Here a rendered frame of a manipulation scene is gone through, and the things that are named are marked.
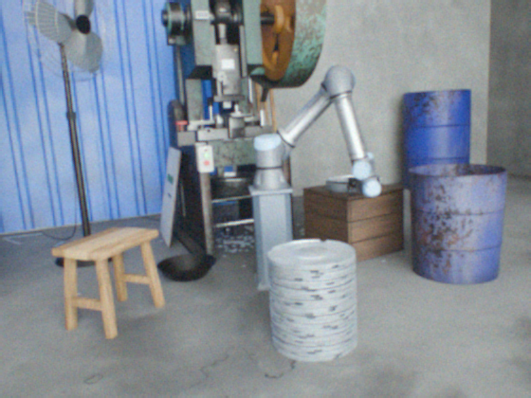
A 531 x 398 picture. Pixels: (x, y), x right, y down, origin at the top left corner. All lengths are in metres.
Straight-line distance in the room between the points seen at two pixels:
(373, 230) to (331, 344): 1.04
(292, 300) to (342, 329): 0.19
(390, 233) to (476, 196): 0.62
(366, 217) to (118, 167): 2.16
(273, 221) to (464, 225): 0.80
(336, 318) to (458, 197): 0.84
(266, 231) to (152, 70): 2.16
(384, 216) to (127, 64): 2.32
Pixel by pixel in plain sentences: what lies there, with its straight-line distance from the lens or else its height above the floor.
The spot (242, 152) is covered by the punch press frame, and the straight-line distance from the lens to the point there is 2.64.
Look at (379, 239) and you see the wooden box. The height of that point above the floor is 0.10.
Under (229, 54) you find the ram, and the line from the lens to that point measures 2.80.
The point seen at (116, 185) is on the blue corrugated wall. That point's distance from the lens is 3.88.
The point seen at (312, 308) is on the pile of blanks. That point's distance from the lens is 1.48.
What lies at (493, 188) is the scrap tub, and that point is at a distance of 2.15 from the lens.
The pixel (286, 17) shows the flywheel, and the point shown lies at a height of 1.32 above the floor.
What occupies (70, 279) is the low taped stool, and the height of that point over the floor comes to 0.21.
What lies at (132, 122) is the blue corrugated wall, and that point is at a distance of 3.84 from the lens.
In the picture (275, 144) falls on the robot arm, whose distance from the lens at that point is 2.04.
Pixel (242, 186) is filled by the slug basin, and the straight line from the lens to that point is 2.74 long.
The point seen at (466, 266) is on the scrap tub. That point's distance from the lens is 2.19.
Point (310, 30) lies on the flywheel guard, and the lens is 2.67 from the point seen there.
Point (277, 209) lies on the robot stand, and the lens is 2.04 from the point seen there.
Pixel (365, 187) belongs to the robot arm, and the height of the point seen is 0.44.
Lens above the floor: 0.78
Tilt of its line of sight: 11 degrees down
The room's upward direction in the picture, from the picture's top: 3 degrees counter-clockwise
